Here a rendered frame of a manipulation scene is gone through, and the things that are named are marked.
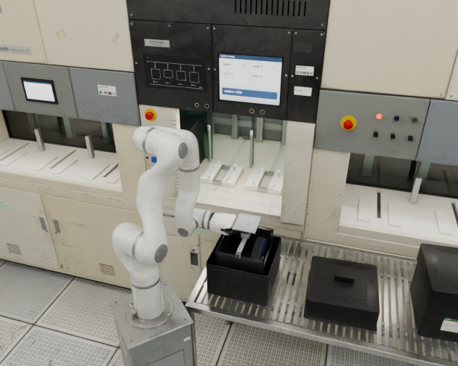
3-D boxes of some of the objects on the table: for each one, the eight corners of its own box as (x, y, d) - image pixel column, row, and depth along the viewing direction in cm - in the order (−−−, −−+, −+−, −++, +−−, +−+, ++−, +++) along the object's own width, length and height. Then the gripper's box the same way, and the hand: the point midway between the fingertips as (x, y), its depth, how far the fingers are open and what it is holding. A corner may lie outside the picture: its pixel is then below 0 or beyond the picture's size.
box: (416, 336, 168) (432, 290, 155) (407, 286, 192) (420, 242, 179) (496, 350, 162) (518, 303, 149) (476, 296, 186) (494, 252, 173)
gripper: (203, 224, 176) (245, 232, 172) (215, 202, 190) (255, 210, 185) (203, 238, 180) (244, 246, 175) (216, 216, 194) (254, 224, 189)
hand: (246, 226), depth 181 cm, fingers open, 4 cm apart
